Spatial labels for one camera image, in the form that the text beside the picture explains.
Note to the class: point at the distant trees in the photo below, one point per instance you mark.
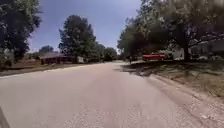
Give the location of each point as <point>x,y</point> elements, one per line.
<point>110,53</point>

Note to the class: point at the grey asphalt road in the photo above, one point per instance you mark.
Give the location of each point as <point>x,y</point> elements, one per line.
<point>100,96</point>

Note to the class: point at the red car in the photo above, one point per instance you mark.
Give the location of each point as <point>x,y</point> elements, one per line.
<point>154,56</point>

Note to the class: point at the tall green tree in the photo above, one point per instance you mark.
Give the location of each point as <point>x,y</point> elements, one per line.
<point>77,36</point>

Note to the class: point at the low brick house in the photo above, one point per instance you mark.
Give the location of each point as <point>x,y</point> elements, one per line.
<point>53,58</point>

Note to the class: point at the group of shady trees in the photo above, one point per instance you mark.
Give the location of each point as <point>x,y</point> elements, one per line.
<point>166,26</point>

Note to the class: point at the dry grass strip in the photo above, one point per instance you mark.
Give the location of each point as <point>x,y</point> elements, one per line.
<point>26,68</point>

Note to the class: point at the dry grass verge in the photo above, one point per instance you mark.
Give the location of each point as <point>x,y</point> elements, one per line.
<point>200,76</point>

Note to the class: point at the pale building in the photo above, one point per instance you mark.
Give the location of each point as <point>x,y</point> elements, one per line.
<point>206,48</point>

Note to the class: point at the pale concrete gutter strip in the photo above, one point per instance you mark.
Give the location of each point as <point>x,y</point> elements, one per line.
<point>200,106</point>

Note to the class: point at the large dark tree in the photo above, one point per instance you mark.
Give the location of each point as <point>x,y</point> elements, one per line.
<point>13,23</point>

